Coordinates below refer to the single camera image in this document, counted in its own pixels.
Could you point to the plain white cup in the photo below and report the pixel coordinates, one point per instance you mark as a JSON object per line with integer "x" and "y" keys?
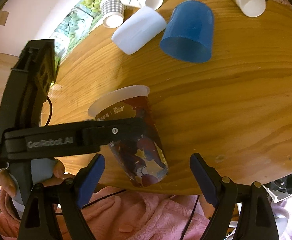
{"x": 138, "y": 30}

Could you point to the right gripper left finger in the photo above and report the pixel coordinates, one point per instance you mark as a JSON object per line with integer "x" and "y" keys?
{"x": 39, "y": 220}

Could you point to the blue plastic cup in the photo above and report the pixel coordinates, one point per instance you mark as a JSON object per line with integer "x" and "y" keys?
{"x": 189, "y": 32}

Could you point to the left hand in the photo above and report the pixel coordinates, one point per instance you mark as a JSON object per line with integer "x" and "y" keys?
{"x": 8, "y": 185}

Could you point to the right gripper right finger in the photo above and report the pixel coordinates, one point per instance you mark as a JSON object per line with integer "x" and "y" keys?
{"x": 256, "y": 219}

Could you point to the white checkered paper cup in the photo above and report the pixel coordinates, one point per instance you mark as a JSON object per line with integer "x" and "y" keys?
{"x": 112, "y": 13}

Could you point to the colourful printed plastic cup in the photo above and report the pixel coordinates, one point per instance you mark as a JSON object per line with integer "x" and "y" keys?
{"x": 140, "y": 155}

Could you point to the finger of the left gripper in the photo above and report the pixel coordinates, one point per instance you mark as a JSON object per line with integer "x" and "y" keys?
{"x": 40, "y": 62}
{"x": 103, "y": 132}

